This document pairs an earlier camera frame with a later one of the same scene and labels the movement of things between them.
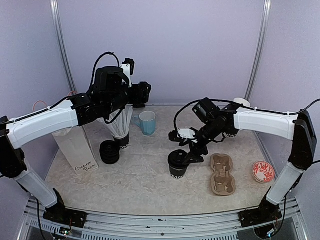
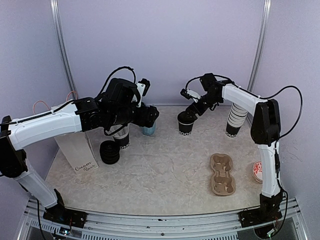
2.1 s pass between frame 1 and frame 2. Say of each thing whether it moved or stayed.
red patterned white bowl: stayed
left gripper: moved
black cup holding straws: stayed
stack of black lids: stayed
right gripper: moved
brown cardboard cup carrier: stayed
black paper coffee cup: moved
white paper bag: stayed
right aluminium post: stayed
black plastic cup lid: moved
